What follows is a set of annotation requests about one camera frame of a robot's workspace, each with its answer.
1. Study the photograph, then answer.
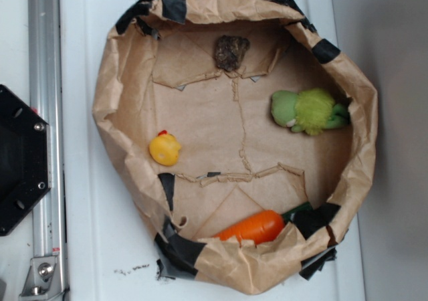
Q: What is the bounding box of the metal corner bracket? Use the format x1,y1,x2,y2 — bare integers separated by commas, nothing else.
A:
18,256,68,300

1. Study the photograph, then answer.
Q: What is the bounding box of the dark brown rock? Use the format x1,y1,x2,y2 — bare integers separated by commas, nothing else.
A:
215,35,250,72

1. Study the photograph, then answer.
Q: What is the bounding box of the yellow rubber duck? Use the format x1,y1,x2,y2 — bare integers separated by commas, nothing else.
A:
148,130,181,167

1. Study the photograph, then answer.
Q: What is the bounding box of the aluminium rail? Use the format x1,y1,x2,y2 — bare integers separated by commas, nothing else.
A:
27,0,68,258

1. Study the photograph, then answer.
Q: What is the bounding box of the brown paper bag tray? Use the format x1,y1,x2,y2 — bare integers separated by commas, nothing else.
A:
92,0,378,295

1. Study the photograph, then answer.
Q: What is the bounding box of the green plush toy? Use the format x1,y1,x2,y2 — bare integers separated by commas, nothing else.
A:
271,88,350,136

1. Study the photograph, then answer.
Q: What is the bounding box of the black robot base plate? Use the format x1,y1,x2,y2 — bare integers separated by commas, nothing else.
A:
1,85,50,237

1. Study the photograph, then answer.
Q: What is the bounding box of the orange plastic carrot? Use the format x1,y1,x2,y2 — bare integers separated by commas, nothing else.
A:
213,202,312,245

